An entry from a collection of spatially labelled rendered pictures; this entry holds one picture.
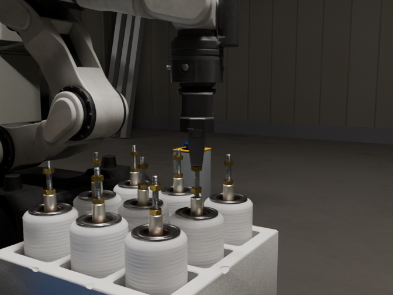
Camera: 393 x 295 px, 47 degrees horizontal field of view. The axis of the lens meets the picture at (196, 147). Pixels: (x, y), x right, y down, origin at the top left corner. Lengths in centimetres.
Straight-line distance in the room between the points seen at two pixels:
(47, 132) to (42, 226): 45
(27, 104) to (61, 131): 369
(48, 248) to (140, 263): 21
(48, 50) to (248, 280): 78
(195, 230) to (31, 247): 29
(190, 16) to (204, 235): 35
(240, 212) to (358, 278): 46
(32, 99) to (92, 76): 369
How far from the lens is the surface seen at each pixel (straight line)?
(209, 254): 77
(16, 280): 85
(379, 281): 122
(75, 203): 92
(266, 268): 92
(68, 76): 121
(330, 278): 120
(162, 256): 66
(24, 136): 137
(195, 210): 78
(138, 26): 404
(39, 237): 83
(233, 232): 86
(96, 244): 74
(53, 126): 120
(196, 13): 71
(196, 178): 77
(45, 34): 125
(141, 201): 85
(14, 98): 478
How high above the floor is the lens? 48
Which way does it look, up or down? 8 degrees down
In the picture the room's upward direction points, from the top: straight up
